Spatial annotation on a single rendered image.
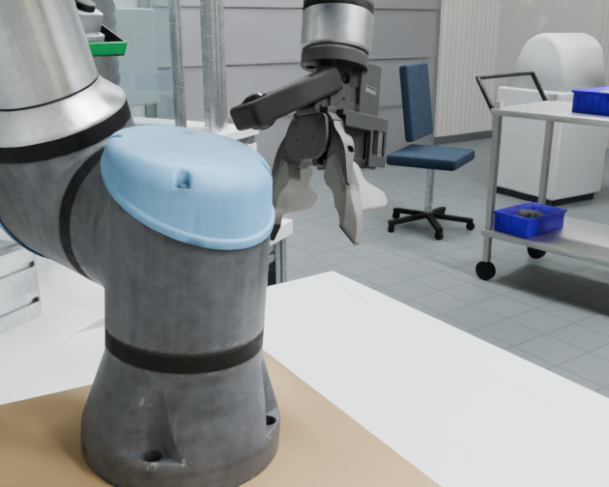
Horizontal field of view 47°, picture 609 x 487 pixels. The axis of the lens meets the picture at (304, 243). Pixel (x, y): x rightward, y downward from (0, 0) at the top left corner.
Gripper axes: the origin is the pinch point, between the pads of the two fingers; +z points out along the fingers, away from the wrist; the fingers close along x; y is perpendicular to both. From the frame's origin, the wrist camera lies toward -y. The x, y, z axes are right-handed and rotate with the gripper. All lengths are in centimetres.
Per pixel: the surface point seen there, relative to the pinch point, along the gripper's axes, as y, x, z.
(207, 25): 65, 158, -74
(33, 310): -16.3, 38.2, 11.4
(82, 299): -8.8, 41.4, 10.0
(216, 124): 75, 164, -43
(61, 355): -15.9, 26.0, 15.4
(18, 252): -19.3, 35.9, 3.7
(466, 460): 8.4, -16.2, 18.8
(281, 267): 37, 59, 4
